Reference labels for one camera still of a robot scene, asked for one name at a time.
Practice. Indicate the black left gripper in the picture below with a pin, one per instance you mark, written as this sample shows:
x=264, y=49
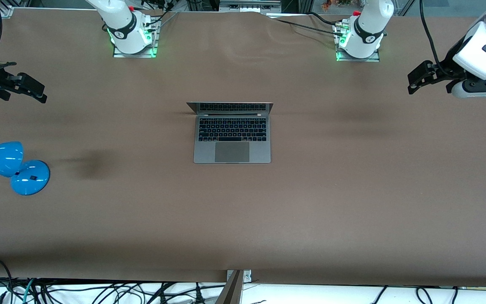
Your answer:
x=452, y=56

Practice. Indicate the grey laptop with black keyboard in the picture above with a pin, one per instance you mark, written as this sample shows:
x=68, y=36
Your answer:
x=231, y=147

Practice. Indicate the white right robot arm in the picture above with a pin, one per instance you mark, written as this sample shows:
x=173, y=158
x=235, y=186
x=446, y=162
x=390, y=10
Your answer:
x=120, y=25

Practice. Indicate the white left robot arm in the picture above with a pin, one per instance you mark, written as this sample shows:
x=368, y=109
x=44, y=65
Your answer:
x=367, y=25

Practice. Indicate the blue desk lamp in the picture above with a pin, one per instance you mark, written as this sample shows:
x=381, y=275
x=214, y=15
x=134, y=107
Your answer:
x=30, y=177

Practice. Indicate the orange background clutter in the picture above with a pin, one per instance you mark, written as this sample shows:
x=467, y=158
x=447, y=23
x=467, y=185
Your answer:
x=331, y=4

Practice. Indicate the brown table cover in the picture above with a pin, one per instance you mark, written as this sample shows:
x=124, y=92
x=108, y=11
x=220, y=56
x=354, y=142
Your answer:
x=243, y=211

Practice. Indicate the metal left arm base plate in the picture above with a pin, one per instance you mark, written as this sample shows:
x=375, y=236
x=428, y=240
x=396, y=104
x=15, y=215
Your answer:
x=371, y=58

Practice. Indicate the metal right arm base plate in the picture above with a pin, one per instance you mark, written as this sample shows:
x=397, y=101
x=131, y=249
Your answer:
x=152, y=46

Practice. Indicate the aluminium frame with sockets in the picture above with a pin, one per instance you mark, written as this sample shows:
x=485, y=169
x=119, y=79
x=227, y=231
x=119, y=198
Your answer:
x=249, y=6

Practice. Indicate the metal table edge bracket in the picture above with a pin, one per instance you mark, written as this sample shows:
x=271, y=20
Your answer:
x=247, y=275

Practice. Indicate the dark support post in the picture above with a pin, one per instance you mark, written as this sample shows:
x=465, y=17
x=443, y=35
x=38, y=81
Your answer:
x=231, y=291

